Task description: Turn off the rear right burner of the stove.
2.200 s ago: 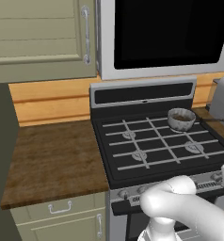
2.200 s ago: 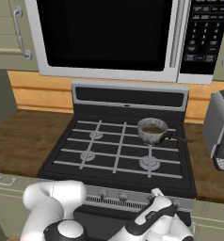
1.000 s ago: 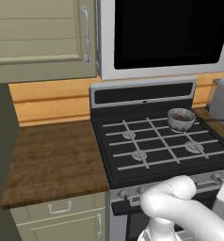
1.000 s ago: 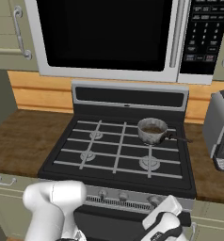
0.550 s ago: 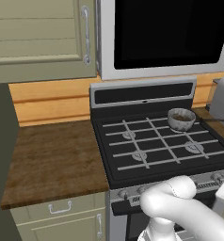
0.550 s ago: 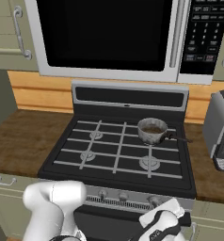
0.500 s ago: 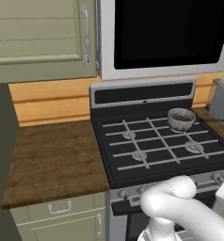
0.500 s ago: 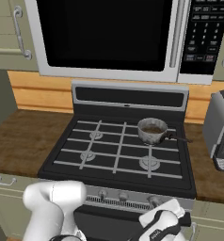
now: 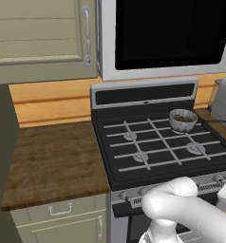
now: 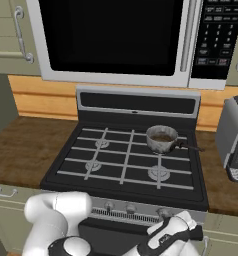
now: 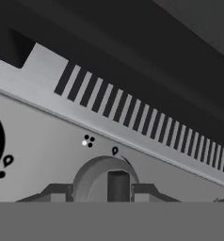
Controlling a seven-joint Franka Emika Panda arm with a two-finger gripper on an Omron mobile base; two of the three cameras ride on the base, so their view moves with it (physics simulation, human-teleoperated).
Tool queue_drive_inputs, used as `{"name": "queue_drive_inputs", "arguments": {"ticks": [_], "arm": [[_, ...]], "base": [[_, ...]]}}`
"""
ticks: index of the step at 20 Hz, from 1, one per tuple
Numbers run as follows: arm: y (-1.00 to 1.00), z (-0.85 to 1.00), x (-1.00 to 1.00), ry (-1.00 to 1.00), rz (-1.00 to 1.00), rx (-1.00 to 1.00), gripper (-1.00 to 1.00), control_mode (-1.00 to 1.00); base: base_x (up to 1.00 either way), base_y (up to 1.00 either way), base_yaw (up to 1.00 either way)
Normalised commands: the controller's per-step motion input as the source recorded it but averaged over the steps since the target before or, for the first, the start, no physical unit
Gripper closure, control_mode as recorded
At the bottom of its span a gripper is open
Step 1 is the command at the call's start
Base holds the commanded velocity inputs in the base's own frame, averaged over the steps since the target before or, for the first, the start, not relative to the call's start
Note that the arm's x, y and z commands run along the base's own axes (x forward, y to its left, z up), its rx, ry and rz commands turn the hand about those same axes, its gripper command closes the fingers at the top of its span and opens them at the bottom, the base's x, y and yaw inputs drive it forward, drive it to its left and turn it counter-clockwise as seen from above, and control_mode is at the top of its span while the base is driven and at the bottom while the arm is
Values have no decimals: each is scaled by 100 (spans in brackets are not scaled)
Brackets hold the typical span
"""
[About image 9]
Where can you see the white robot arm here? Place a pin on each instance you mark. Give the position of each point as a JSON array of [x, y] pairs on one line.
[[175, 205]]

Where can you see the silver stove knob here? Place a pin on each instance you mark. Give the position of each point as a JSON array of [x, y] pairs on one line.
[[218, 178], [125, 195], [143, 191]]

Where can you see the black and silver stove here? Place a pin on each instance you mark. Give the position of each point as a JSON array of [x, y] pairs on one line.
[[156, 152]]

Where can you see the white speckled saucepan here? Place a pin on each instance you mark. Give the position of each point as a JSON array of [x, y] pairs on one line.
[[182, 121]]

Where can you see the silver toaster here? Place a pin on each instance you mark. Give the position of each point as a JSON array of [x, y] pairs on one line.
[[225, 101]]

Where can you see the black oven door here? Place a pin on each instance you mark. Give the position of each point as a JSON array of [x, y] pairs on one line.
[[130, 224]]

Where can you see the silver microwave oven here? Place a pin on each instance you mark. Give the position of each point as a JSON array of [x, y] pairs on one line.
[[168, 34]]

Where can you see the olive base cupboard door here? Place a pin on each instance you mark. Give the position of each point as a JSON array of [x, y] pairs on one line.
[[64, 231]]

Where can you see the olive drawer front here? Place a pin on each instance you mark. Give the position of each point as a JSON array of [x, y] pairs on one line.
[[35, 212]]

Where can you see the dark olive tall cabinet panel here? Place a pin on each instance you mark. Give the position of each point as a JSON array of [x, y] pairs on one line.
[[2, 164]]

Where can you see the olive wall cupboard door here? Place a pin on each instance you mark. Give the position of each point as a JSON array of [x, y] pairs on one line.
[[39, 41]]

